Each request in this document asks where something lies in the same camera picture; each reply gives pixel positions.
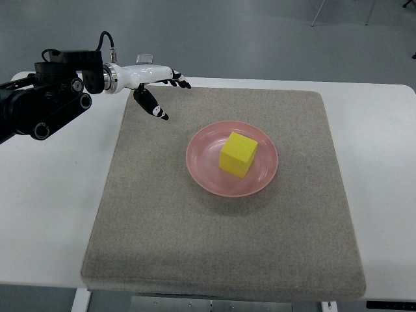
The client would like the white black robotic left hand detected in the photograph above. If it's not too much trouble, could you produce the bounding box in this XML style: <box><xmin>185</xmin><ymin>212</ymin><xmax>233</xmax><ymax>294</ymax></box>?
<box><xmin>103</xmin><ymin>63</ymin><xmax>191</xmax><ymax>120</ymax></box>

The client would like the yellow foam block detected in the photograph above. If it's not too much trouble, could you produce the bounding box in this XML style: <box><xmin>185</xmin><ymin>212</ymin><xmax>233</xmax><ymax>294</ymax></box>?
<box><xmin>218</xmin><ymin>132</ymin><xmax>258</xmax><ymax>179</ymax></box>

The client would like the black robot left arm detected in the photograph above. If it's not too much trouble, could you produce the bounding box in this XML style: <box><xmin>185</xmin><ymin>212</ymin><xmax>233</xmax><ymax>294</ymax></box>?
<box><xmin>1</xmin><ymin>49</ymin><xmax>105</xmax><ymax>142</ymax></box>

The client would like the pink plate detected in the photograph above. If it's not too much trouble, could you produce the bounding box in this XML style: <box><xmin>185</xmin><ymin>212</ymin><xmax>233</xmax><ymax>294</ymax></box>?
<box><xmin>186</xmin><ymin>121</ymin><xmax>278</xmax><ymax>197</ymax></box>

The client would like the clear plastic box on floor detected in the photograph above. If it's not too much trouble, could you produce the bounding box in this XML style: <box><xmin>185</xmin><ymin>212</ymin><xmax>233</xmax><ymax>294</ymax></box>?
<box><xmin>135</xmin><ymin>53</ymin><xmax>153</xmax><ymax>64</ymax></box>

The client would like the beige fabric mat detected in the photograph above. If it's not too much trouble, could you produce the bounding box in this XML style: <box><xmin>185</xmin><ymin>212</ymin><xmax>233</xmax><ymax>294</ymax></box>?
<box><xmin>79</xmin><ymin>84</ymin><xmax>367</xmax><ymax>302</ymax></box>

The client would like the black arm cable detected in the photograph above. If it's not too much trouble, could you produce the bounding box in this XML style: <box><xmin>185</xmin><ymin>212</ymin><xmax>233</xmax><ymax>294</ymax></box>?
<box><xmin>40</xmin><ymin>31</ymin><xmax>118</xmax><ymax>63</ymax></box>

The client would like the white table leg frame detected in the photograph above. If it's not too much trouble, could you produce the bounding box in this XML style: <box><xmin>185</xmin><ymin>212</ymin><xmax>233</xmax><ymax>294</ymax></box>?
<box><xmin>70</xmin><ymin>288</ymin><xmax>91</xmax><ymax>312</ymax></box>

